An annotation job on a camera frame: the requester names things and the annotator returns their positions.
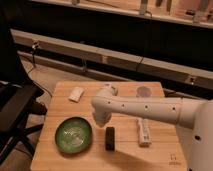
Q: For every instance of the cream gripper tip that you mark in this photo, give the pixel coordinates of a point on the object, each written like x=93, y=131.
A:
x=101, y=122

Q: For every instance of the green ceramic bowl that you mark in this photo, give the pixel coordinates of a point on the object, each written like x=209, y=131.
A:
x=73, y=135

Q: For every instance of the black chair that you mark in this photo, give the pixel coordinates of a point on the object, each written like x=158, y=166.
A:
x=18, y=94

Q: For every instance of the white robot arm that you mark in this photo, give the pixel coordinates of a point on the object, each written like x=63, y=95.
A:
x=193, y=114

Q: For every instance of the white paper cup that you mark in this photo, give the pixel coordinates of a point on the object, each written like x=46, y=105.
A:
x=143, y=92

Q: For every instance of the wooden table board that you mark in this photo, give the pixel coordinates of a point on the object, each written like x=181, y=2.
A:
x=164, y=154

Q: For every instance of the black rectangular block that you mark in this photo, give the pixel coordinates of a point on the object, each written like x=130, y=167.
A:
x=110, y=139

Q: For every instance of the white tube bottle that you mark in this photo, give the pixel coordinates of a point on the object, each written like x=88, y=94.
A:
x=144, y=139

